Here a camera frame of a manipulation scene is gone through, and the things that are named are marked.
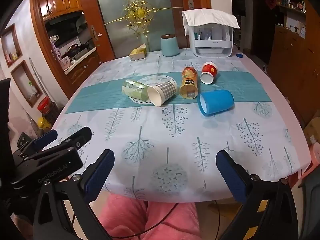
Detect wooden framed wall niche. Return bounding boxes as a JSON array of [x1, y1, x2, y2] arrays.
[[1, 24, 23, 67], [11, 60, 43, 108]]

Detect grey checked paper cup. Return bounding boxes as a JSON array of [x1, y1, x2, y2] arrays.
[[147, 80, 177, 107]]

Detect yellow plastic container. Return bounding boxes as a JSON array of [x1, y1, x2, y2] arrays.
[[37, 117, 52, 130]]

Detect yellow tissue box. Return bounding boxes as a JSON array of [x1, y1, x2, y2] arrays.
[[129, 44, 147, 62]]

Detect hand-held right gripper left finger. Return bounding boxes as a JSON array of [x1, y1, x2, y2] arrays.
[[32, 149, 115, 240]]

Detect light blue canister brown lid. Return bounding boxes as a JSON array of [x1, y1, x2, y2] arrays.
[[160, 34, 180, 57]]

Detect frosted glass sliding door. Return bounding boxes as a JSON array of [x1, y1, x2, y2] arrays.
[[92, 0, 182, 58]]

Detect kitchen counter with cookware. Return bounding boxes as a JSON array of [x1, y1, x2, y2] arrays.
[[54, 42, 101, 73]]

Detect red and white paper cup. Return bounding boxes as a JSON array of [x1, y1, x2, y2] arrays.
[[200, 62, 219, 84]]

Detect orange yellow paper cup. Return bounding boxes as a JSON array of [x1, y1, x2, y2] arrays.
[[179, 66, 199, 99]]

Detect gold door ornament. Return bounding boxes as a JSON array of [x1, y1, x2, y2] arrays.
[[104, 0, 181, 40]]

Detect white folded cloth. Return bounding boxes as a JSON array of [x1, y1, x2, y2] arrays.
[[182, 8, 240, 37]]

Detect white round plate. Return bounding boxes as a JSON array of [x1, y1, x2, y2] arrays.
[[129, 74, 175, 105]]

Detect red plastic bucket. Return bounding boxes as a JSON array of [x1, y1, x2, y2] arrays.
[[37, 96, 52, 113]]

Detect cardboard box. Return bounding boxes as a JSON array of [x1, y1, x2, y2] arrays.
[[302, 118, 320, 146]]

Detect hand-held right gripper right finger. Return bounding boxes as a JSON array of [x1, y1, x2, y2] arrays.
[[216, 150, 293, 240]]

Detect black cable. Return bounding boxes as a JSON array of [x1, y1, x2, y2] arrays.
[[140, 200, 222, 233]]

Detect pink plastic stool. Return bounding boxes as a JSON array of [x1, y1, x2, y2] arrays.
[[297, 142, 320, 180]]

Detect teal striped table runner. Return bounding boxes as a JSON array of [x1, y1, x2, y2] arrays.
[[64, 71, 273, 114]]

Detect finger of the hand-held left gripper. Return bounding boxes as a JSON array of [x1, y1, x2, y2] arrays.
[[37, 127, 93, 159], [17, 130, 58, 155]]

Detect green patterned paper cup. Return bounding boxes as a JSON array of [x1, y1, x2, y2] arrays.
[[121, 79, 150, 102]]

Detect tree print tablecloth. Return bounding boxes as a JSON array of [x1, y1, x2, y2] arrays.
[[42, 47, 313, 204]]

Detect wooden kitchen wall cabinet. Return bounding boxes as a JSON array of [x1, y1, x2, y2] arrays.
[[35, 0, 82, 21]]

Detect white plastic storage organizer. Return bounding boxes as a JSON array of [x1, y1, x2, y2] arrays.
[[187, 22, 234, 57]]

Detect blue plastic cup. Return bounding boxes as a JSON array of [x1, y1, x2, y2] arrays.
[[197, 89, 235, 117]]

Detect pink fleece pants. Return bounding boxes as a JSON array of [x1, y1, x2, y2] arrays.
[[96, 194, 203, 240]]

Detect wooden shelf cabinet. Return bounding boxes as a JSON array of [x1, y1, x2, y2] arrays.
[[268, 0, 320, 130]]

